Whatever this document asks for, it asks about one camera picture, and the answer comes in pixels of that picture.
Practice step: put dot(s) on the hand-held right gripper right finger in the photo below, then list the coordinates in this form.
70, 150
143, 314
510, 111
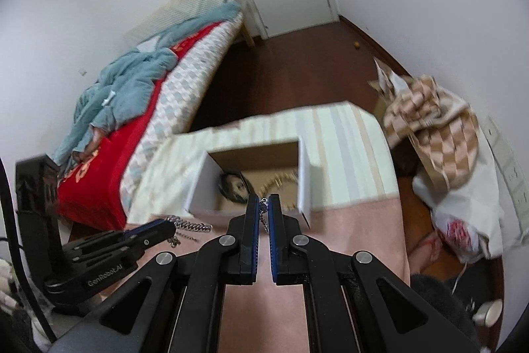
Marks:
271, 220

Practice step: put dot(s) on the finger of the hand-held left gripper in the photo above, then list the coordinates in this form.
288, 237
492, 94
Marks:
144, 229

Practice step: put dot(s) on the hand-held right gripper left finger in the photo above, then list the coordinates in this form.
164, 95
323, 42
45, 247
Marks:
257, 220

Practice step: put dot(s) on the black bangle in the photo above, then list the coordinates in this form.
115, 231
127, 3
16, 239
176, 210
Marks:
220, 184

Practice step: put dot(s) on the white cardboard box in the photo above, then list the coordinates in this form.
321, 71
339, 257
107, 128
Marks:
306, 179

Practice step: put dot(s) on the bed with red blanket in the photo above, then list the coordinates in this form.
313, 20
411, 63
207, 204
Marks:
120, 154

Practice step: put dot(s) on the pink striped table cloth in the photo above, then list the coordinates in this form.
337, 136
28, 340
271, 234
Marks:
351, 220

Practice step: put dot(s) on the white paper scrap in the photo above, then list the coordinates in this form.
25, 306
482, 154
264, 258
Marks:
108, 98

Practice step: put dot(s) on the checked bed sheet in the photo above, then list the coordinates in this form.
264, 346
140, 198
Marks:
186, 88

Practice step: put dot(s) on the teal quilt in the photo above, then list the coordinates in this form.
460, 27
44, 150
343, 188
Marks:
128, 80

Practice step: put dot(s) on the person's foot in slipper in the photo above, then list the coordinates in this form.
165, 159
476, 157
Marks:
425, 251

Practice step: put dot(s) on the red printed plastic bag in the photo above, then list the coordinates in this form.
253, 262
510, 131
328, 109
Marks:
458, 233

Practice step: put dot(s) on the brown checked cloth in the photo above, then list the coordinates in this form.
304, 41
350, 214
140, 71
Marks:
438, 129

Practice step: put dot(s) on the white plastic bag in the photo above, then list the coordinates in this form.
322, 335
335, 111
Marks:
487, 187

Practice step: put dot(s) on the cream headboard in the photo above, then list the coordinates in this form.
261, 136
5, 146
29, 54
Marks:
173, 12

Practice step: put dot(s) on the wooden bed frame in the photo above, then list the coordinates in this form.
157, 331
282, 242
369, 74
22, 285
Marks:
247, 34

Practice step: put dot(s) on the white wall socket strip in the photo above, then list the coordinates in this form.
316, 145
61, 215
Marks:
512, 171

